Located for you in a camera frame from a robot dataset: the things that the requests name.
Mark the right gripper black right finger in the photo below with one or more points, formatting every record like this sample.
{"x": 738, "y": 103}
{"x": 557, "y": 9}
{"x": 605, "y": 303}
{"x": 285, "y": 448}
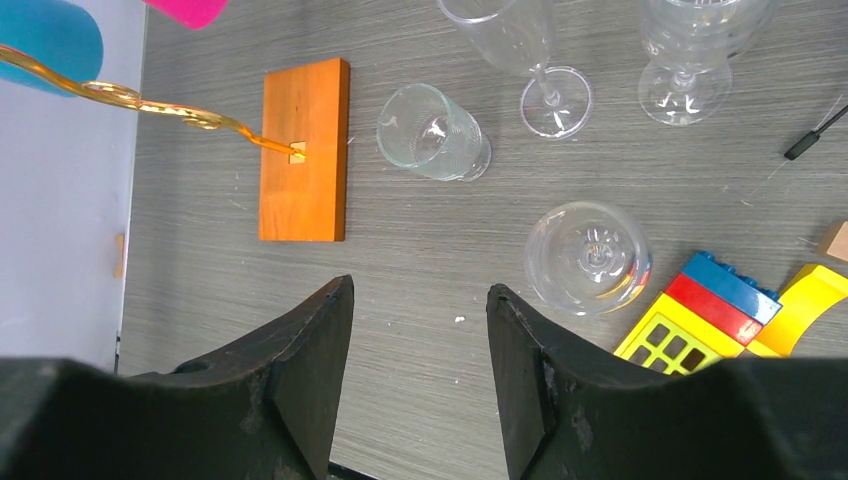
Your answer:
{"x": 571, "y": 410}

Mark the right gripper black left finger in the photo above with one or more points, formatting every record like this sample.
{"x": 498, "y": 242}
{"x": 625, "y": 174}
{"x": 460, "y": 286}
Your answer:
{"x": 261, "y": 407}

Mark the clear stemless wine glass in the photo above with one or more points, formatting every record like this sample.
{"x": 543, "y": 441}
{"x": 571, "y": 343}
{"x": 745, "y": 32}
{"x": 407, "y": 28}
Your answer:
{"x": 422, "y": 130}

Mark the clear tall wine glass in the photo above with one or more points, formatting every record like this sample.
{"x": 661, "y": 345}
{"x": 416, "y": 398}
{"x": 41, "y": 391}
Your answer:
{"x": 519, "y": 37}

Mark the pink wine glass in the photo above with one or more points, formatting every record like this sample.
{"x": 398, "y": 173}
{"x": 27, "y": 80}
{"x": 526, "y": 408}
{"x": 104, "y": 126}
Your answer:
{"x": 192, "y": 14}

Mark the blue wine glass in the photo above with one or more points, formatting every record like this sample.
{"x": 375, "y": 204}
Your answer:
{"x": 61, "y": 35}

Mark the yellow toy block window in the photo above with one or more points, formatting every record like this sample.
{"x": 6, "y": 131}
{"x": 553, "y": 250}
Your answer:
{"x": 671, "y": 339}

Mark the red toy brick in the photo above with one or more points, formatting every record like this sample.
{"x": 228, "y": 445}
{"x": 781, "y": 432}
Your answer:
{"x": 714, "y": 310}

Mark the blue toy brick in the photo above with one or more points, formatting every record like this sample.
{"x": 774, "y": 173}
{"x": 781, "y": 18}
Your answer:
{"x": 740, "y": 291}

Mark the small wooden piece on floor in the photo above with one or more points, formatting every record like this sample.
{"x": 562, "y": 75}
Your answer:
{"x": 119, "y": 270}

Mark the yellow toy brick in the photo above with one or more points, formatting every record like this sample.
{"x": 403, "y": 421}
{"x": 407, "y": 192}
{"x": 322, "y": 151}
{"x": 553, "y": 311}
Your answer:
{"x": 809, "y": 294}

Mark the small brown wooden cube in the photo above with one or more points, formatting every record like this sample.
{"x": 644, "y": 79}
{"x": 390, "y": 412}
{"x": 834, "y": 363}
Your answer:
{"x": 833, "y": 243}

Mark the black mini tripod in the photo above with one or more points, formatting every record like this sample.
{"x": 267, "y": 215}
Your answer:
{"x": 813, "y": 136}

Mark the gold wire wine glass rack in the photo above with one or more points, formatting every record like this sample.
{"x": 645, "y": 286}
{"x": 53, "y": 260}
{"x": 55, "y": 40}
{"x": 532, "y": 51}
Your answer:
{"x": 303, "y": 164}

